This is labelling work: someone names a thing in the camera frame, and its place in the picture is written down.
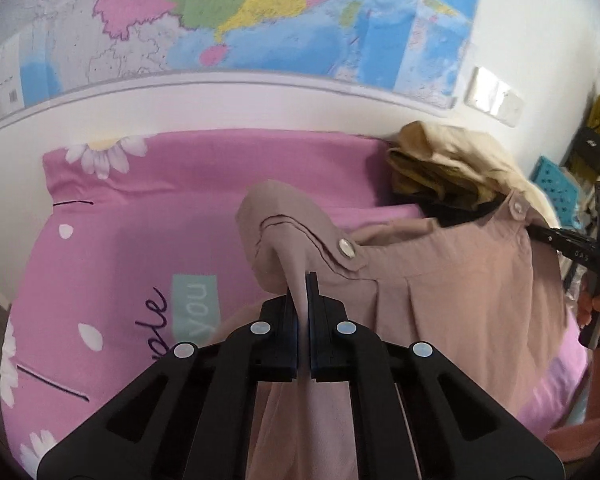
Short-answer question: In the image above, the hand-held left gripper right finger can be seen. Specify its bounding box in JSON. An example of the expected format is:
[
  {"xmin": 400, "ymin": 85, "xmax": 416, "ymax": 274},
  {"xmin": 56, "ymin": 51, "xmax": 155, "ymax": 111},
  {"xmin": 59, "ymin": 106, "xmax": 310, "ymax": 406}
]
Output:
[{"xmin": 307, "ymin": 272, "xmax": 565, "ymax": 480}]

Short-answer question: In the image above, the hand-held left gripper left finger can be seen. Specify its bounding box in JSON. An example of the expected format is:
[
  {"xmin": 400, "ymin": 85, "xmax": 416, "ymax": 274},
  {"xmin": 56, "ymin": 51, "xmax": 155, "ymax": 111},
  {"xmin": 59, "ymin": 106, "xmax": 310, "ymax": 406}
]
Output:
[{"xmin": 37, "ymin": 290, "xmax": 297, "ymax": 480}]

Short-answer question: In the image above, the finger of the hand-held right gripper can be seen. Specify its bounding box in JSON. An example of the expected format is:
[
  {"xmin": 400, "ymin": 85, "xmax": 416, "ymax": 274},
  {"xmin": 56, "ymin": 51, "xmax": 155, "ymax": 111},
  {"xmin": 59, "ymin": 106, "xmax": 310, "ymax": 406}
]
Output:
[{"xmin": 527, "ymin": 224, "xmax": 600, "ymax": 276}]

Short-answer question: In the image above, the pink floral bedsheet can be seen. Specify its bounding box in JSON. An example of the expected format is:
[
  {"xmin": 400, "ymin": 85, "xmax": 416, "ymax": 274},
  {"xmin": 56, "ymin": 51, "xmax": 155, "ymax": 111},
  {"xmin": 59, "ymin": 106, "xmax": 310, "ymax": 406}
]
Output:
[{"xmin": 0, "ymin": 130, "xmax": 588, "ymax": 480}]

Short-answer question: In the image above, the beige garment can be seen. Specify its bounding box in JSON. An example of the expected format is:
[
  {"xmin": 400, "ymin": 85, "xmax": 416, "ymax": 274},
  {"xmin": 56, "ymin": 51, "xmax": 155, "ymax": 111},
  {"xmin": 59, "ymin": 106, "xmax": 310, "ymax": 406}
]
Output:
[{"xmin": 395, "ymin": 121, "xmax": 561, "ymax": 231}]

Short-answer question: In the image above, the colourful wall map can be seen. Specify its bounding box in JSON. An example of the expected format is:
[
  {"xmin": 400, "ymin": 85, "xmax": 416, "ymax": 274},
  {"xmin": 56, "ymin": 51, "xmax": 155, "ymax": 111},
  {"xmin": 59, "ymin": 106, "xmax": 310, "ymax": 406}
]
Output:
[{"xmin": 0, "ymin": 0, "xmax": 486, "ymax": 133}]

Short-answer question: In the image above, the dusty pink jacket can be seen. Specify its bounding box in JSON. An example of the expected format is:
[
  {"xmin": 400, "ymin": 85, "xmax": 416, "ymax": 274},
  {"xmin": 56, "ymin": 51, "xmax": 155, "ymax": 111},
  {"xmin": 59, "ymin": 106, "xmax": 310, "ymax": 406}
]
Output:
[{"xmin": 236, "ymin": 180, "xmax": 568, "ymax": 480}]

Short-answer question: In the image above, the olive brown garment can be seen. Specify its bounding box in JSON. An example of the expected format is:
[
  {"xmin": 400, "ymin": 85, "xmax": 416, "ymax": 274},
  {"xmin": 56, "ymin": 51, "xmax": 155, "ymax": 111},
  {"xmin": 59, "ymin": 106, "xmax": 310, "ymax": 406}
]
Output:
[{"xmin": 386, "ymin": 147, "xmax": 501, "ymax": 211}]

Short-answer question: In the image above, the blue perforated plastic basket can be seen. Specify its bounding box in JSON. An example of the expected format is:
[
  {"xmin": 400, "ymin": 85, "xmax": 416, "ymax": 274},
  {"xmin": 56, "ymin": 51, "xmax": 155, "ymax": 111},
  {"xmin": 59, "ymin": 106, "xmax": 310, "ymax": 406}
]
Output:
[{"xmin": 532, "ymin": 156, "xmax": 581, "ymax": 228}]

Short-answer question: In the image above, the black garment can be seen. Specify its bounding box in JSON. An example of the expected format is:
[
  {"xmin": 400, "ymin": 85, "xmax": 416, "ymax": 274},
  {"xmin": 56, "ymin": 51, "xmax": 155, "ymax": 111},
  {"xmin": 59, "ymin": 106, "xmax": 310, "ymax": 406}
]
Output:
[{"xmin": 420, "ymin": 195, "xmax": 506, "ymax": 229}]

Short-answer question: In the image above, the black handbag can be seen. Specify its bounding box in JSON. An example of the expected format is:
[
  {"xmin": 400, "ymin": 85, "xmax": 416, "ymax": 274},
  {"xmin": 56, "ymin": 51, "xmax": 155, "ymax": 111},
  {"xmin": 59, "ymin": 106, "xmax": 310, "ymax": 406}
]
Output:
[{"xmin": 565, "ymin": 127, "xmax": 600, "ymax": 176}]

